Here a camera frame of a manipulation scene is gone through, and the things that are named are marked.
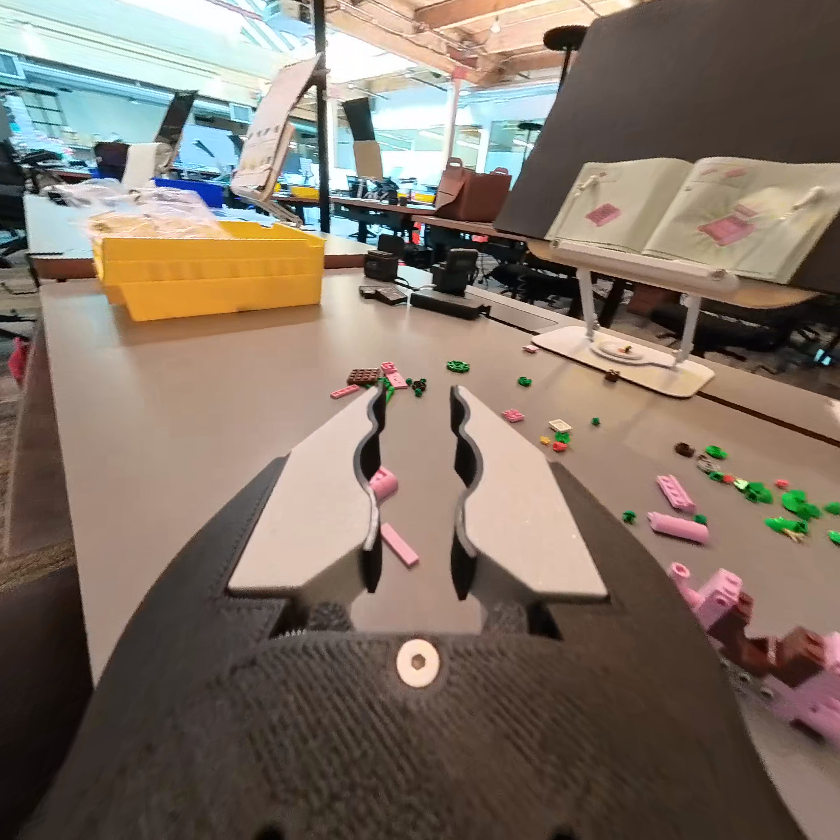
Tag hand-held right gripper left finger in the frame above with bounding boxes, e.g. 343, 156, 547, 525
226, 382, 389, 616

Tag black office chair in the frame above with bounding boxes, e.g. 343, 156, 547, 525
0, 141, 50, 260

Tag pink half cylinder brick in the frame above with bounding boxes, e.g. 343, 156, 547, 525
646, 511, 710, 545

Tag narrow pink tile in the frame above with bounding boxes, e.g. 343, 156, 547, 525
380, 522, 420, 567

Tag pink and brown brick figure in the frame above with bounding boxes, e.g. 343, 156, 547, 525
668, 562, 840, 746

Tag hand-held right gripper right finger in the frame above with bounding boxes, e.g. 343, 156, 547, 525
448, 385, 610, 606

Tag black panel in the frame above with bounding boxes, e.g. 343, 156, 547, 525
493, 0, 840, 296

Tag blue plastic bin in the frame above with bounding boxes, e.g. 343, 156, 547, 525
154, 176, 227, 207

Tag white book stand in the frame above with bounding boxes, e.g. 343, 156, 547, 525
530, 236, 742, 399

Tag brown bag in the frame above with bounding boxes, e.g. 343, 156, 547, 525
435, 157, 513, 222

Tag clear plastic bags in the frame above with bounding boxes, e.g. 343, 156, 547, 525
49, 182, 227, 240

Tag tilted paper document holder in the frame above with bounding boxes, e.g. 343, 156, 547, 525
230, 54, 326, 201

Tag black pole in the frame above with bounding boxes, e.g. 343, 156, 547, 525
314, 0, 332, 234

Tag black upright device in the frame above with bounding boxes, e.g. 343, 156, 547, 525
433, 248, 480, 296

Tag yellow plastic bin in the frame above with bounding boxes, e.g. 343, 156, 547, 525
92, 220, 327, 284
105, 272, 324, 322

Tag white backed chair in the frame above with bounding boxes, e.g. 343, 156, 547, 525
121, 141, 175, 191

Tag cluster of green leaf pieces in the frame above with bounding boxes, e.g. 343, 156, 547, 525
722, 469, 840, 546

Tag pink long studded plate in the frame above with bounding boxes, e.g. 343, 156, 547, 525
656, 474, 697, 513

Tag black floor lamp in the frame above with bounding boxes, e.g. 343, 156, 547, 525
543, 25, 589, 93

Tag open instruction booklet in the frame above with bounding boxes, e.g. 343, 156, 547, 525
545, 156, 840, 284

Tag black flat dock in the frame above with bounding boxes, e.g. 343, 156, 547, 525
410, 289, 490, 321

